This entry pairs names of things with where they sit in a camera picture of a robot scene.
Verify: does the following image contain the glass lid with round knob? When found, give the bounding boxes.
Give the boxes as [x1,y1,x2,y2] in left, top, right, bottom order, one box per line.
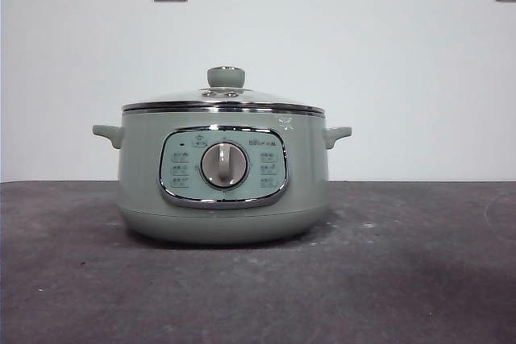
[122,65,326,114]

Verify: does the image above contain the pale green electric cooking pot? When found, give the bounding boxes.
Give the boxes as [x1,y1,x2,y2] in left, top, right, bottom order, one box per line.
[91,109,353,245]

